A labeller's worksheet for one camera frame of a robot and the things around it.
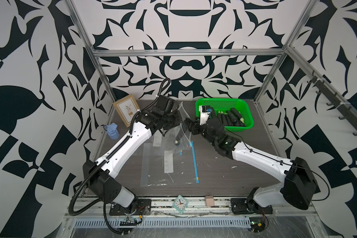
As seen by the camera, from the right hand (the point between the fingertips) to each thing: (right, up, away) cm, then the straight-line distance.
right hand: (189, 116), depth 77 cm
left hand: (-5, 0, -1) cm, 5 cm away
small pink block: (+10, -43, 0) cm, 45 cm away
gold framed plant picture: (-41, +6, +25) cm, 48 cm away
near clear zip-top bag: (-15, -29, +10) cm, 34 cm away
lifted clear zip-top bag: (-7, -13, +6) cm, 15 cm away
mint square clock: (-5, -43, -3) cm, 44 cm away
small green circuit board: (-28, -48, -7) cm, 56 cm away
